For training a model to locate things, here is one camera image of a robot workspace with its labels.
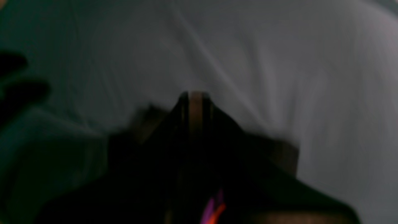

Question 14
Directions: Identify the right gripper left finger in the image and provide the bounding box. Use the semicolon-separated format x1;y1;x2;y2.
175;91;189;140

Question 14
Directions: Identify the teal table cloth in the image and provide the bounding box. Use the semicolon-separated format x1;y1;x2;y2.
1;0;398;224

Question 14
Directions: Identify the black T-shirt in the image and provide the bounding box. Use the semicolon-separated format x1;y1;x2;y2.
34;106;360;224

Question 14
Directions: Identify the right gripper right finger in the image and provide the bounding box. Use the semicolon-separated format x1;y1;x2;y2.
201;92;215;140

